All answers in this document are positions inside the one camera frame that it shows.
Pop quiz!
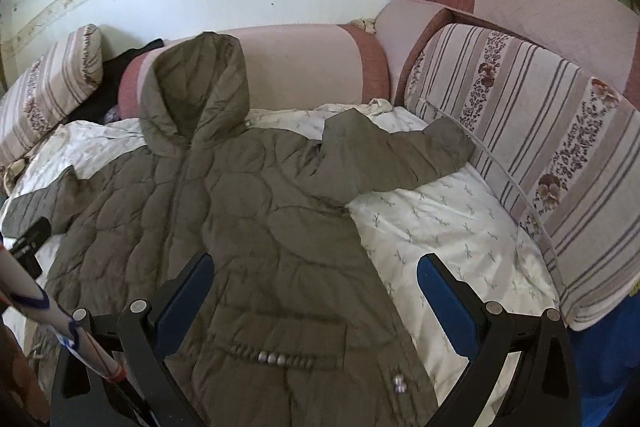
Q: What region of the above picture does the olive quilted hooded jacket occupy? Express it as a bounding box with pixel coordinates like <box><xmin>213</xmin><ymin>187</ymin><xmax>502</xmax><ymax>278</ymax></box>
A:
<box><xmin>1</xmin><ymin>32</ymin><xmax>474</xmax><ymax>426</ymax></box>

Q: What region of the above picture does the white patterned sleeve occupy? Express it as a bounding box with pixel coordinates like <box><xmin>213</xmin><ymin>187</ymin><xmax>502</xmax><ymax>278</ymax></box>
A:
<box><xmin>1</xmin><ymin>247</ymin><xmax>127</xmax><ymax>384</ymax></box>

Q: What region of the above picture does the striped floral left pillow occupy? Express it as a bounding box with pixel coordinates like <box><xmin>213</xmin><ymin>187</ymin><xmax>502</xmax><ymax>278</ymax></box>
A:
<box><xmin>1</xmin><ymin>24</ymin><xmax>103</xmax><ymax>168</ymax></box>

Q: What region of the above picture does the black garment behind pillow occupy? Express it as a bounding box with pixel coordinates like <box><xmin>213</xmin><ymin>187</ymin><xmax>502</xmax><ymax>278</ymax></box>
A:
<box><xmin>66</xmin><ymin>38</ymin><xmax>164</xmax><ymax>124</ymax></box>

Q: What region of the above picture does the striped floral right cushion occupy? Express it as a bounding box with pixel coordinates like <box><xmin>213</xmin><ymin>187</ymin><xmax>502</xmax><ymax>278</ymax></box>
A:
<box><xmin>402</xmin><ymin>23</ymin><xmax>639</xmax><ymax>331</ymax></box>

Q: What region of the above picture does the pink rear bolster cushion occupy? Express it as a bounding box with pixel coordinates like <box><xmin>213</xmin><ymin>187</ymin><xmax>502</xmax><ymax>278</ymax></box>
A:
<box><xmin>118</xmin><ymin>24</ymin><xmax>390</xmax><ymax>133</ymax></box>

